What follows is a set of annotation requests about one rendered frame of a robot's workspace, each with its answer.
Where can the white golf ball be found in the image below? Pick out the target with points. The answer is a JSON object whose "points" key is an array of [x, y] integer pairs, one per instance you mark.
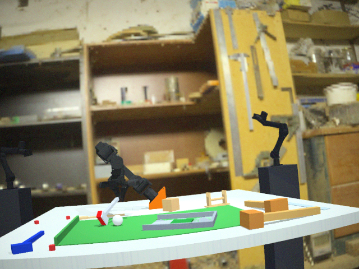
{"points": [[117, 220]]}

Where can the green rectangular mat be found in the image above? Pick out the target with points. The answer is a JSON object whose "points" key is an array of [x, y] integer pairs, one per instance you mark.
{"points": [[92, 231]]}

